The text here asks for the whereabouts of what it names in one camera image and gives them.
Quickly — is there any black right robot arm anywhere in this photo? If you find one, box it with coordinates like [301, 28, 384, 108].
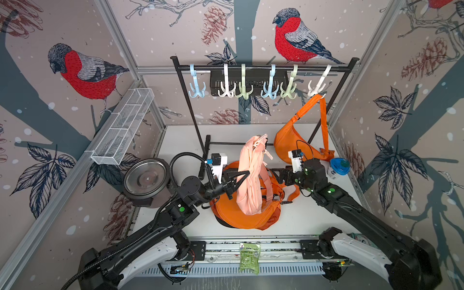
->
[271, 166, 443, 290]

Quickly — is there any black metal garment rack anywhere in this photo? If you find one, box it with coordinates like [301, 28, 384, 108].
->
[170, 55, 361, 182]

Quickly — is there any light blue hook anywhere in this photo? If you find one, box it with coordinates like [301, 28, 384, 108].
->
[188, 64, 206, 99]
[261, 64, 279, 100]

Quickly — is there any orange crossbody bag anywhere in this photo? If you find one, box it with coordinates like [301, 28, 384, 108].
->
[233, 164, 300, 215]

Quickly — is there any light blue hook left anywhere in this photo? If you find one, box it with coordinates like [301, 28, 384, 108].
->
[188, 64, 206, 99]

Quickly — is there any white hook left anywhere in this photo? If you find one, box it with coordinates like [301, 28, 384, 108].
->
[217, 64, 236, 99]

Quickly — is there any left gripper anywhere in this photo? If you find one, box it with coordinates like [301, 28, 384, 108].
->
[191, 169, 248, 209]

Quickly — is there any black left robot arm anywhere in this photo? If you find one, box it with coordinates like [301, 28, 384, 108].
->
[63, 152, 250, 290]

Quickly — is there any white hook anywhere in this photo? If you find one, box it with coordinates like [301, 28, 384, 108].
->
[308, 65, 332, 97]
[217, 64, 236, 99]

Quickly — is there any pink waist bag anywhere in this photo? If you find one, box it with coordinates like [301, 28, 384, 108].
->
[236, 134, 274, 215]

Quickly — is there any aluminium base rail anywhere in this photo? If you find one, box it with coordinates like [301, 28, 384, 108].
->
[122, 235, 354, 282]

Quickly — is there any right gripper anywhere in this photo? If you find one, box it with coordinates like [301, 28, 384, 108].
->
[272, 164, 317, 194]

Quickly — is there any light green hook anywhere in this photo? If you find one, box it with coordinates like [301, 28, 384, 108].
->
[280, 65, 298, 100]
[234, 64, 254, 100]

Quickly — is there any light green hook right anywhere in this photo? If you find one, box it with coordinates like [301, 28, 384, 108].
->
[280, 65, 298, 100]

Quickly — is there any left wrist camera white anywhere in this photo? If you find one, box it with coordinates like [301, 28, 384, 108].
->
[207, 153, 228, 183]

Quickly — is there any light green hook left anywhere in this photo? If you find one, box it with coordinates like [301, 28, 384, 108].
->
[234, 64, 254, 100]

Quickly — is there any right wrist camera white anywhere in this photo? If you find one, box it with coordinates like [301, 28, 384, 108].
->
[288, 149, 304, 174]

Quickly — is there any white hook right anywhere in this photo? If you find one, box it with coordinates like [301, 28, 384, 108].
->
[308, 65, 332, 97]

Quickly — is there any blue lid white bottle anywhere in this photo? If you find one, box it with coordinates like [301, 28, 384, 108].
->
[327, 158, 351, 180]

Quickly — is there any green snack packet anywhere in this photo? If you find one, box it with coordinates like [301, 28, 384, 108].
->
[239, 243, 261, 275]

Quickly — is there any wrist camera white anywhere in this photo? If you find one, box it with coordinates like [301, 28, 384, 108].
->
[288, 149, 304, 174]
[207, 153, 228, 183]

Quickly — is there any light blue hook right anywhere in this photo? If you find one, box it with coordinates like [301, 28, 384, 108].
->
[261, 64, 279, 100]

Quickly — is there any dark orange bag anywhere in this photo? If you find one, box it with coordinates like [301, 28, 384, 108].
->
[210, 194, 281, 230]

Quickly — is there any white wire mesh basket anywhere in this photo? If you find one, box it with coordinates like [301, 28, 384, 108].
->
[91, 88, 154, 166]

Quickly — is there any orange sling bag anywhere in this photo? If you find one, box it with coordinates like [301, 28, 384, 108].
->
[273, 94, 335, 164]

